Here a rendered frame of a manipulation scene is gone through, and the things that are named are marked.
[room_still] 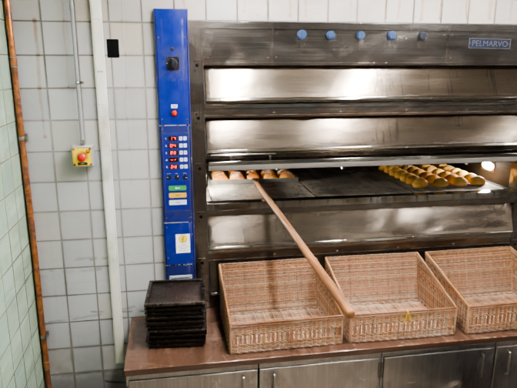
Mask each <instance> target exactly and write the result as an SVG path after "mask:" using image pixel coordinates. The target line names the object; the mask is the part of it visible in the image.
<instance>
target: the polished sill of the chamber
mask: <svg viewBox="0 0 517 388"><path fill-rule="evenodd" d="M515 195H516V191H515V190H513V189H486V190H467V191H448V192H411V193H392V194H373V195H354V196H317V197H298V198H280V199H272V200H273V201H274V203H275V204H276V205H277V206H278V207H279V208H289V207H307V206H341V205H359V204H376V203H394V202H428V201H446V200H464V199H498V198H515ZM237 209H271V207H270V205H269V204H268V203H267V202H266V200H265V199H243V200H224V201H207V211H220V210H237Z"/></svg>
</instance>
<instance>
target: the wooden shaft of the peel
mask: <svg viewBox="0 0 517 388"><path fill-rule="evenodd" d="M255 185H256V187H257V188H258V190H259V192H260V193H261V194H262V195H263V197H264V198H265V200H266V202H267V203H268V204H269V205H270V207H271V208H272V210H273V212H274V213H275V214H276V215H277V217H278V218H279V220H280V222H281V223H282V225H283V226H284V227H285V229H286V230H287V232H288V233H289V235H290V236H291V237H292V239H293V240H294V242H295V243H296V245H297V246H298V247H299V249H300V250H301V252H302V253H303V255H304V256H305V258H306V259H307V260H308V262H309V263H310V265H311V266H312V268H313V269H314V270H315V272H316V273H317V275H318V276H319V278H320V280H321V281H322V282H323V283H324V285H325V287H326V288H327V290H328V291H329V292H330V293H331V295H332V297H333V298H334V300H335V301H336V302H337V303H338V305H339V307H340V308H341V310H342V312H343V313H344V314H345V315H346V317H347V318H349V319H353V318H354V317H355V310H354V309H353V308H352V306H351V305H350V304H349V302H348V301H347V299H346V298H345V297H344V296H343V295H342V293H341V292H340V290H339V289H338V287H337V286H336V285H335V284H334V282H333V281H332V279H331V278H330V277H329V275H328V274H327V272H326V271H325V270H324V269H323V268H322V266H321V265H320V263H319V262H318V260H317V259H316V258H315V257H314V255H313V254H312V252H311V251H310V250H309V248H308V247H307V245H306V244H305V243H304V242H303V241H302V239H301V238H300V236H299V235H298V233H297V232H296V231H295V230H294V228H293V227H292V225H291V224H290V223H289V221H288V220H287V219H286V218H285V216H284V215H283V214H282V212H281V211H280V209H279V208H278V206H277V205H276V204H275V203H274V201H273V200H272V198H271V197H270V196H269V194H268V193H267V192H266V191H265V189H264V188H263V187H262V185H261V184H260V182H255Z"/></svg>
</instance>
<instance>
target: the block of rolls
mask: <svg viewBox="0 0 517 388"><path fill-rule="evenodd" d="M379 170H382V171H384V172H385V173H388V174H389V175H390V176H394V177H395V178H396V179H400V180H401V181H403V182H405V183H406V184H410V185H413V187H415V188H425V187H427V186H428V184H432V185H433V186H434V187H437V188H442V187H447V186H448V185H449V183H451V184H452V186H466V185H467V184H468V182H469V184H470V185H473V186H482V185H485V179H484V178H483V177H481V176H477V175H476V174H474V173H468V172H466V171H464V170H461V169H459V168H455V167H453V166H448V165H447V164H421V165H409V167H405V165H397V166H379Z"/></svg>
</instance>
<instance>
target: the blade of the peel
mask: <svg viewBox="0 0 517 388"><path fill-rule="evenodd" d="M207 173H208V179H209V182H210V184H211V185H224V184H246V183H252V179H227V180H213V179H212V176H211V174H212V173H211V172H207ZM294 176H295V175H294ZM259 181H260V183H267V182H298V181H299V178H298V177H297V176H295V177H294V178H271V179H259Z"/></svg>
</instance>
